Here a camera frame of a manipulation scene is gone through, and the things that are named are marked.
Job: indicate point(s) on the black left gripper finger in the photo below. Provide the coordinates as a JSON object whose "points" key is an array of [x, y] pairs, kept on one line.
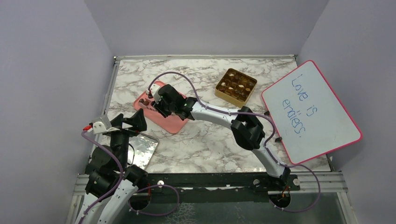
{"points": [[117, 121], [137, 122]]}

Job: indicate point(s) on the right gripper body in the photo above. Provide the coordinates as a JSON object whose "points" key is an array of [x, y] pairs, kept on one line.
{"points": [[164, 109]]}

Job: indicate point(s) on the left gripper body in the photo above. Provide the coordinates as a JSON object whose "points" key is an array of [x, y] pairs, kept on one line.
{"points": [[123, 132]]}

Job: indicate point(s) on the pink plastic tray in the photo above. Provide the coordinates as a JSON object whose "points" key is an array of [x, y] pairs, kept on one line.
{"points": [[172, 124]]}

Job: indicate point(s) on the pink silicone tongs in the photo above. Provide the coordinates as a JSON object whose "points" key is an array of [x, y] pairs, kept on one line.
{"points": [[146, 104]]}

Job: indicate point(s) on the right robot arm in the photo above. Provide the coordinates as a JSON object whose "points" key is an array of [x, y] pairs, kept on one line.
{"points": [[248, 133]]}

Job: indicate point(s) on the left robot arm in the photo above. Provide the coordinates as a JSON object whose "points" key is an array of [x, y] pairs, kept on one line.
{"points": [[111, 181]]}

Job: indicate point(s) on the gold chocolate tin box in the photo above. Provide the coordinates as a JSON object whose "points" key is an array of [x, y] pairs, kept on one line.
{"points": [[235, 87]]}

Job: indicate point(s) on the silver tin lid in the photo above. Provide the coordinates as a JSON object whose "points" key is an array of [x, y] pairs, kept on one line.
{"points": [[141, 149]]}

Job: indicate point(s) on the pink framed whiteboard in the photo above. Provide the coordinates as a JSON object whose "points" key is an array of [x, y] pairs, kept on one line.
{"points": [[308, 115]]}

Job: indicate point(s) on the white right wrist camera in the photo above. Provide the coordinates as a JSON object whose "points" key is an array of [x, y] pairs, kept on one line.
{"points": [[154, 92]]}

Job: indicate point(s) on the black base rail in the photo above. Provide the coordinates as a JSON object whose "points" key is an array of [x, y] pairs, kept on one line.
{"points": [[169, 188]]}

